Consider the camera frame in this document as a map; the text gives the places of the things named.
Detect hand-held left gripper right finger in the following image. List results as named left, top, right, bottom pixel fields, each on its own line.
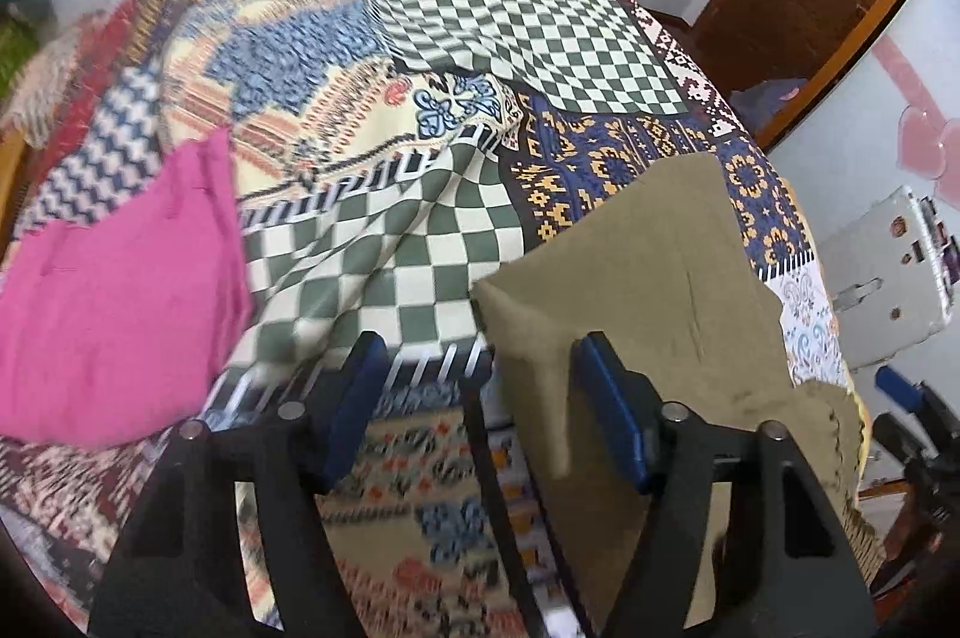
left=571, top=332, right=878, bottom=638

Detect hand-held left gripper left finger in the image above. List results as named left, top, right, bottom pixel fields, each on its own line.
left=88, top=330, right=391, bottom=638

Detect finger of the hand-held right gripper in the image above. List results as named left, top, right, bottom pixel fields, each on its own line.
left=874, top=366, right=960, bottom=437
left=870, top=413, right=960, bottom=534

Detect olive green pants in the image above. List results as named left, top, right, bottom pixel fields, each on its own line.
left=472, top=152, right=871, bottom=638

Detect white heart-print sliding door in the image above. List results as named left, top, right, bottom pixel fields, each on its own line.
left=761, top=0, right=960, bottom=504

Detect pink cloth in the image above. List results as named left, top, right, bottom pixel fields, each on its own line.
left=0, top=127, right=256, bottom=448

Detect patchwork printed blanket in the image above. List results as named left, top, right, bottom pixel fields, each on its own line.
left=0, top=0, right=871, bottom=638

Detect orange striped cloth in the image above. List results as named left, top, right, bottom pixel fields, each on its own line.
left=0, top=8, right=143, bottom=148

